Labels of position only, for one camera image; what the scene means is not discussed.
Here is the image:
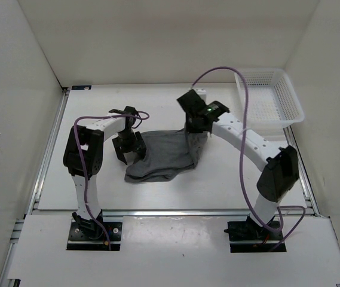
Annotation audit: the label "blue corner label sticker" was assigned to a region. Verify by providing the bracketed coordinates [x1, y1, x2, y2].
[71, 85, 92, 90]

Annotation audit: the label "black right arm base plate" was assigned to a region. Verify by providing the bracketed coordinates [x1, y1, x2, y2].
[224, 221, 287, 254]

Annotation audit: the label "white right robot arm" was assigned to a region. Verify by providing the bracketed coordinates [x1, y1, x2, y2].
[177, 89, 299, 239]

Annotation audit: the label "white perforated plastic basket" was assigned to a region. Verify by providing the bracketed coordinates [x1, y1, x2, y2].
[240, 68, 305, 132]

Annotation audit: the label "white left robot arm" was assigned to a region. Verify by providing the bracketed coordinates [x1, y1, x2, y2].
[63, 106, 149, 239]

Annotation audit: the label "aluminium front frame rail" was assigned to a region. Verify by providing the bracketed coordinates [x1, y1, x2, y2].
[102, 209, 249, 217]

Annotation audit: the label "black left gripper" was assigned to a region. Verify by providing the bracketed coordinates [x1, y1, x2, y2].
[112, 130, 146, 163]

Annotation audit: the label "aluminium left frame rail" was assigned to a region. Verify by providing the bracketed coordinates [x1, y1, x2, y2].
[0, 87, 71, 286]

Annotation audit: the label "aluminium right frame rail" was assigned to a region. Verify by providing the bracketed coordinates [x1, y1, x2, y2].
[283, 127, 321, 217]

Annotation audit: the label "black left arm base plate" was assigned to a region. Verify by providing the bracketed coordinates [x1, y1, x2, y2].
[66, 220, 122, 252]

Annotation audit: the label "grey cotton shorts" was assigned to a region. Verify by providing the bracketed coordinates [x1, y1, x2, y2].
[124, 129, 208, 184]

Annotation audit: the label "aluminium frame rail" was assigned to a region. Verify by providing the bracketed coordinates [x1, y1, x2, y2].
[102, 209, 249, 217]
[283, 127, 321, 217]
[0, 87, 71, 286]

